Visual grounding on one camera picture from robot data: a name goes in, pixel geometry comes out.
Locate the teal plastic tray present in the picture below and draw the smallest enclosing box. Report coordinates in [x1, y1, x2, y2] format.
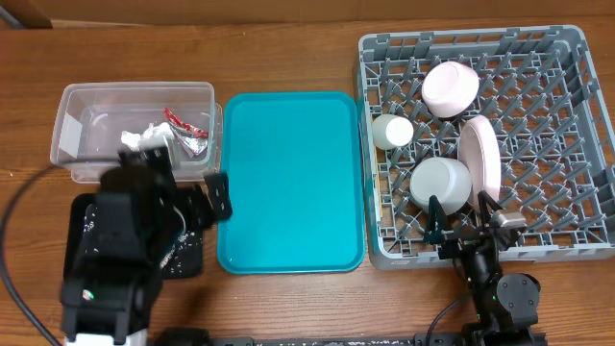
[217, 91, 365, 275]

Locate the black plastic tray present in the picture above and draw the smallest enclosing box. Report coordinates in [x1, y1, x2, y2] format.
[62, 193, 204, 280]

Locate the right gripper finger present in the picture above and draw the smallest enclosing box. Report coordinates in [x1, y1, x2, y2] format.
[478, 190, 503, 226]
[426, 195, 450, 238]

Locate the red foil wrapper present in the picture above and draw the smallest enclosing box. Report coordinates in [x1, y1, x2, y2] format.
[163, 108, 209, 157]

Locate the large pink plate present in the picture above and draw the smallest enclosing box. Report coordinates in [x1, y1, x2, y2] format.
[457, 115, 502, 211]

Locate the cardboard backdrop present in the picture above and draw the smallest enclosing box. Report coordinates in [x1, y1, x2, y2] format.
[1, 0, 614, 28]

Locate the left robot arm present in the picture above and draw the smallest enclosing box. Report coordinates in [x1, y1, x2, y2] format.
[61, 146, 233, 345]

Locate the cream paper cup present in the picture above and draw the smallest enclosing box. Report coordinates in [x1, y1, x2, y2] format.
[372, 113, 414, 150]

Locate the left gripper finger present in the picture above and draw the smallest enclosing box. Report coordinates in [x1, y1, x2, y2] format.
[118, 146, 172, 173]
[204, 172, 233, 221]

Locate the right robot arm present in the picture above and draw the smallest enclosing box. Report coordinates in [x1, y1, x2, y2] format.
[424, 190, 547, 345]

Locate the grey dishwasher rack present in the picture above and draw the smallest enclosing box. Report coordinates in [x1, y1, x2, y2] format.
[357, 25, 614, 270]

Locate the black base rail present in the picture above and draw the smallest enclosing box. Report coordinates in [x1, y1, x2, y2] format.
[153, 327, 549, 346]

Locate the clear plastic bin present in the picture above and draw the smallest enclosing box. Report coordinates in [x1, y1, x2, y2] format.
[50, 82, 223, 184]

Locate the white napkin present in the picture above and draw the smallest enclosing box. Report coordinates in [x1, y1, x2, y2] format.
[120, 123, 174, 151]

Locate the grey bowl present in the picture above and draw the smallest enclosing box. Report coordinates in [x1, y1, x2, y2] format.
[409, 158, 472, 215]

